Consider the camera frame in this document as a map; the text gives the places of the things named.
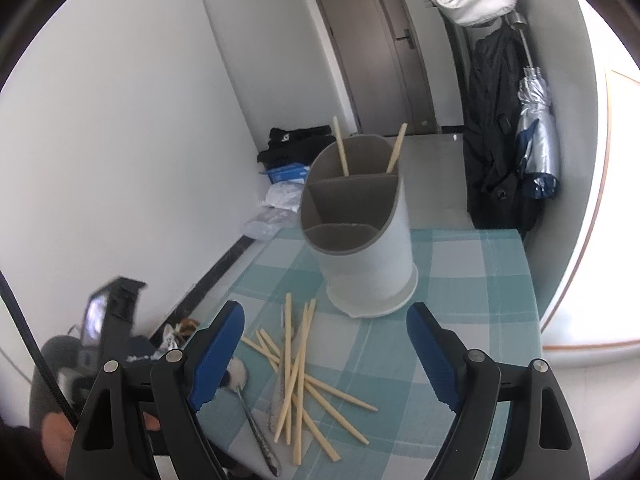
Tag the wooden chopstick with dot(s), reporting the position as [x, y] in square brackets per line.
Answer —
[270, 356]
[299, 413]
[296, 369]
[318, 383]
[311, 425]
[397, 148]
[340, 146]
[342, 420]
[287, 364]

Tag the black clothes pile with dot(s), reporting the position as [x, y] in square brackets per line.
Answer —
[299, 146]

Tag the grey door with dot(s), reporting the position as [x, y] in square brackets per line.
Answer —
[381, 64]

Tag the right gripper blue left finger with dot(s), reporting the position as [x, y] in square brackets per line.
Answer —
[210, 350]

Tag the blue box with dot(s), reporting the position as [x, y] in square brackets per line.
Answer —
[291, 172]

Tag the black jacket hanging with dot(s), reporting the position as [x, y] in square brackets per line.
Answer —
[494, 189]

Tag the white grey utensil holder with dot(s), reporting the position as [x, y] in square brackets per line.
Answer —
[357, 228]

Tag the teal checked tablecloth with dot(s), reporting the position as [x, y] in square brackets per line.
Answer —
[476, 283]

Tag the metal spoon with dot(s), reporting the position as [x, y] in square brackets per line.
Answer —
[235, 379]

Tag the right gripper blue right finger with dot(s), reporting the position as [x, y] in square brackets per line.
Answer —
[439, 352]

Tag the person's left hand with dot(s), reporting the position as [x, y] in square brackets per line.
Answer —
[57, 435]

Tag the white plastic bags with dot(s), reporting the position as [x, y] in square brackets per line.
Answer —
[279, 211]

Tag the silver blue folded umbrella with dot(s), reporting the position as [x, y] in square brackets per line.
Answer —
[537, 143]

